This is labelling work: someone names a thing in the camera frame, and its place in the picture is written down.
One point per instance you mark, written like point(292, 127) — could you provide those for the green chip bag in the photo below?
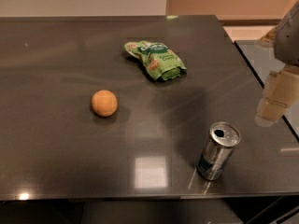
point(160, 62)

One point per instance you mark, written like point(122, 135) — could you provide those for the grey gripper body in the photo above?
point(288, 41)

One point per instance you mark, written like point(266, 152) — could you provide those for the orange fruit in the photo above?
point(104, 103)

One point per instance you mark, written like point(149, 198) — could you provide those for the silver redbull can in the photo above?
point(223, 138)

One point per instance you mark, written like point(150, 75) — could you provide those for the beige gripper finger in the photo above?
point(282, 93)

